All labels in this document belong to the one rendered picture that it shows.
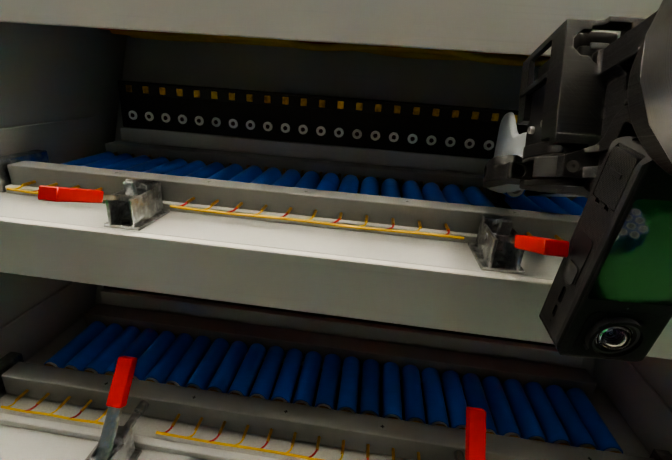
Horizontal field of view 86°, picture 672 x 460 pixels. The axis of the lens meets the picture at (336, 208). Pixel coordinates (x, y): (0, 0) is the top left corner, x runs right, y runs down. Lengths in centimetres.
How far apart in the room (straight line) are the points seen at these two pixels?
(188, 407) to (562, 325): 29
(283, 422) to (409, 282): 17
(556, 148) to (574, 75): 4
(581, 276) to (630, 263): 2
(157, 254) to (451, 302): 21
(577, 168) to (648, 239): 4
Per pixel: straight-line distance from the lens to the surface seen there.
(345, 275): 25
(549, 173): 21
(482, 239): 28
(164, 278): 29
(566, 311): 22
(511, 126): 30
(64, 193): 25
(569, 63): 22
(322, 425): 35
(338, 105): 41
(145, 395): 39
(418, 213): 29
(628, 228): 19
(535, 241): 21
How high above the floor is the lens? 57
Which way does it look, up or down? 1 degrees up
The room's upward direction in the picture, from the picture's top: 6 degrees clockwise
